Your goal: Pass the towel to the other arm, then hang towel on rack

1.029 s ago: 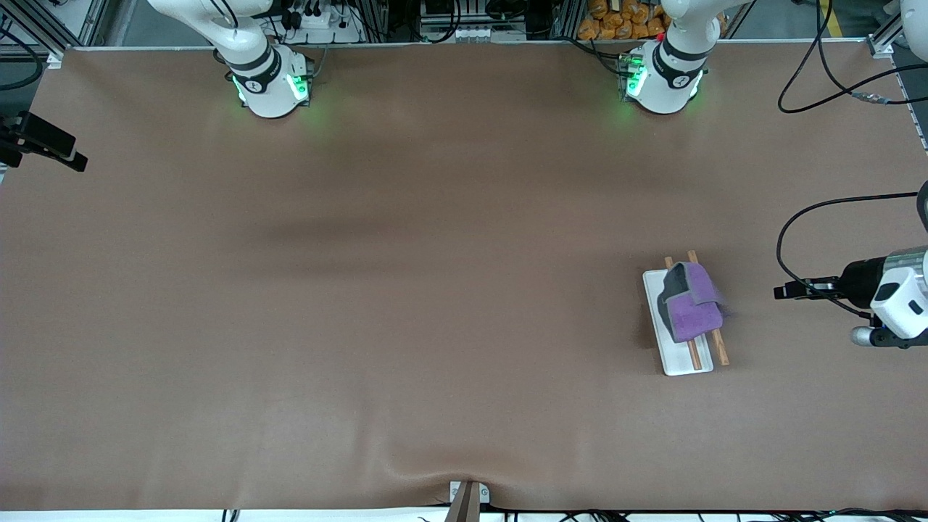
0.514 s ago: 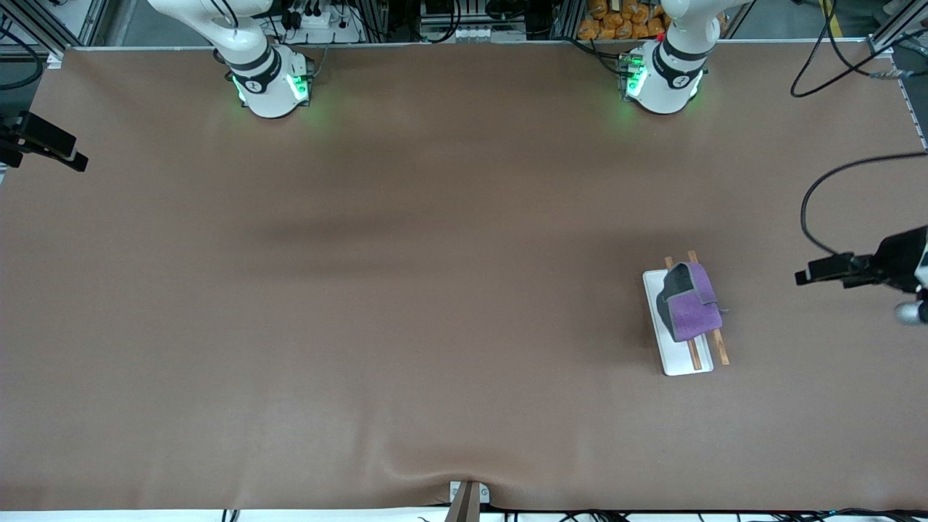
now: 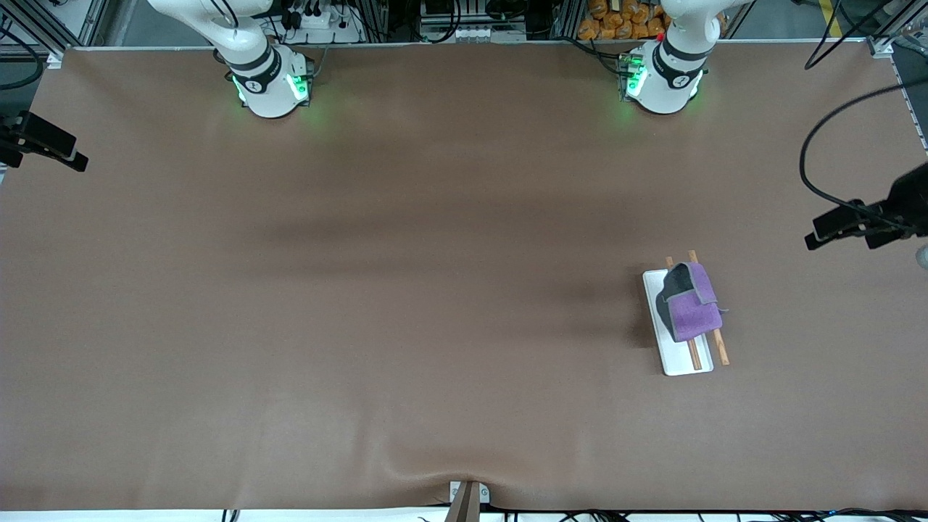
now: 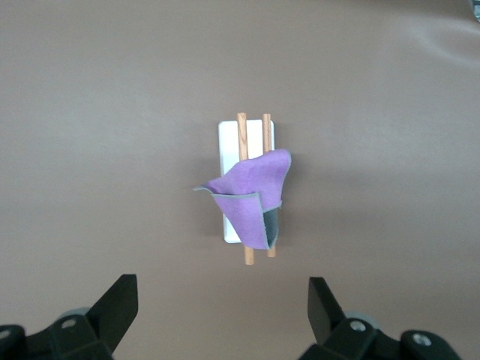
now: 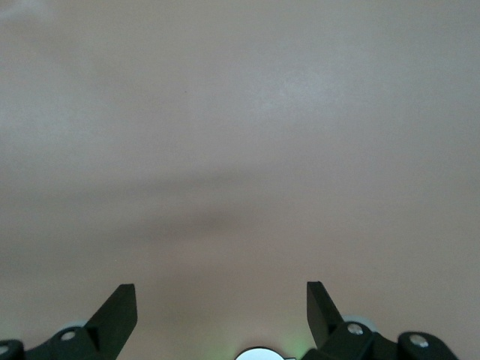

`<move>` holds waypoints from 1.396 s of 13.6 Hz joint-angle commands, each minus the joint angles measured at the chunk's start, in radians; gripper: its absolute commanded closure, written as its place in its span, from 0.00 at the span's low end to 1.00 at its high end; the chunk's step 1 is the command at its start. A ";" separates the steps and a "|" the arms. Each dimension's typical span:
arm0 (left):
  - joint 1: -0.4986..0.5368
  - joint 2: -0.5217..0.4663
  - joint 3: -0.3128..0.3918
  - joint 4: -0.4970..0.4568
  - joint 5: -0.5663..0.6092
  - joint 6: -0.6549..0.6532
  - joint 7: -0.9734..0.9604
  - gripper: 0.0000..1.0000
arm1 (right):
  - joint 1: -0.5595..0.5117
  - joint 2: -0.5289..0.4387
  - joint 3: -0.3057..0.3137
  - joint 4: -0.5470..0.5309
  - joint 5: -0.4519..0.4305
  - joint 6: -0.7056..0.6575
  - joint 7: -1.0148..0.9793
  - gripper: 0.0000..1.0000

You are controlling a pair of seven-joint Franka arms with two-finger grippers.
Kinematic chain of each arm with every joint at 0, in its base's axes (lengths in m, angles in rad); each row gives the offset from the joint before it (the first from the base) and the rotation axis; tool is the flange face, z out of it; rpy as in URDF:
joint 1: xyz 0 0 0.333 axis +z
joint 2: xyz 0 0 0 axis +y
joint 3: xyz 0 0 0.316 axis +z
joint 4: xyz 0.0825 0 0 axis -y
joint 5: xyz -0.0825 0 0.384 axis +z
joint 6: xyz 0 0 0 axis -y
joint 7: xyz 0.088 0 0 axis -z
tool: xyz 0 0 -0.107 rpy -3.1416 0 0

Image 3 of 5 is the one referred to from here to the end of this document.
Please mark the aluminium frame profile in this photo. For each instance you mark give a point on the aluminium frame profile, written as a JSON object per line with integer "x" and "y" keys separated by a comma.
{"x": 43, "y": 29}
{"x": 895, "y": 32}

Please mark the long wooden rack bar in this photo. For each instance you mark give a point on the long wooden rack bar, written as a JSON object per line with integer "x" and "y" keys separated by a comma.
{"x": 721, "y": 351}

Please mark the purple microfiber towel grey edging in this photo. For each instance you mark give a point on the purple microfiber towel grey edging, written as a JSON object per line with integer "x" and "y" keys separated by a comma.
{"x": 696, "y": 312}

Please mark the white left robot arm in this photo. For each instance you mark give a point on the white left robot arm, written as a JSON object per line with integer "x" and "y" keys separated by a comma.
{"x": 663, "y": 90}

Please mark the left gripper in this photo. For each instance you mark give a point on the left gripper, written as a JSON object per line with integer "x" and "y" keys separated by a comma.
{"x": 908, "y": 198}

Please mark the white connector block row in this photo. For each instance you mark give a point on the white connector block row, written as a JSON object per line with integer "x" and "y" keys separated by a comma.
{"x": 486, "y": 34}

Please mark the brown table cover mat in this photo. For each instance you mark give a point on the brown table cover mat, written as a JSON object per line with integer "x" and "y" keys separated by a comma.
{"x": 435, "y": 326}

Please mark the brown camera mount post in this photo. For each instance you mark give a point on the brown camera mount post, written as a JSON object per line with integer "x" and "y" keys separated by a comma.
{"x": 464, "y": 507}

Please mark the orange snack bags pile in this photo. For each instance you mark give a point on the orange snack bags pile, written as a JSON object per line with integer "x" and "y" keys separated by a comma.
{"x": 616, "y": 22}

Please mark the grey metal table bracket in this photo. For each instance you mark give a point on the grey metal table bracket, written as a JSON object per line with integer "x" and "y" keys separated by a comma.
{"x": 484, "y": 494}

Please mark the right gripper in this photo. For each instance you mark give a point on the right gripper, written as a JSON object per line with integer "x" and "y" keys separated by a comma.
{"x": 16, "y": 138}

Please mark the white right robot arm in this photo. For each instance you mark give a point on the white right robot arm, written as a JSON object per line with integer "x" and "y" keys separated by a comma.
{"x": 268, "y": 94}

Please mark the white power strip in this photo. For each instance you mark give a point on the white power strip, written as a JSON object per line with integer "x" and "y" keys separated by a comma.
{"x": 319, "y": 23}

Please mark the white rack base tray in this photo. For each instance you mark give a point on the white rack base tray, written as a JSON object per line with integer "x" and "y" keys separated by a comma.
{"x": 681, "y": 359}

